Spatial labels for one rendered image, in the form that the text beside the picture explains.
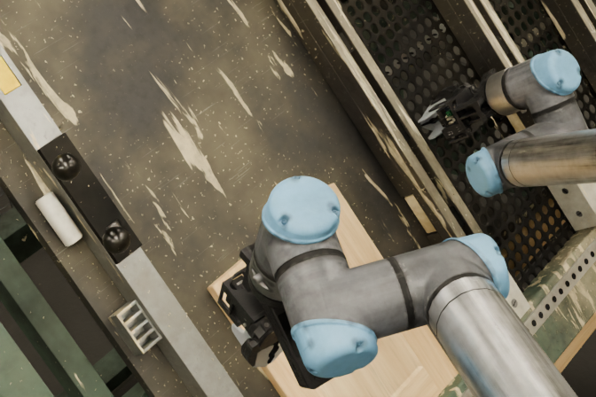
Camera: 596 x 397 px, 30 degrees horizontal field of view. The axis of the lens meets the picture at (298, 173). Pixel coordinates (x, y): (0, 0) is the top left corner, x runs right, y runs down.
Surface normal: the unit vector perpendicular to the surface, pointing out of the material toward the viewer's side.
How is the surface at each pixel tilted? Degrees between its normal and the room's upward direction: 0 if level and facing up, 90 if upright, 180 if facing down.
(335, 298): 26
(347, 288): 21
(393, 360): 56
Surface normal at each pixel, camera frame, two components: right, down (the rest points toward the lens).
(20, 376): 0.56, -0.23
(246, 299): 0.17, -0.55
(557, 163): -0.90, 0.26
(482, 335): -0.55, -0.67
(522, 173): -0.82, 0.47
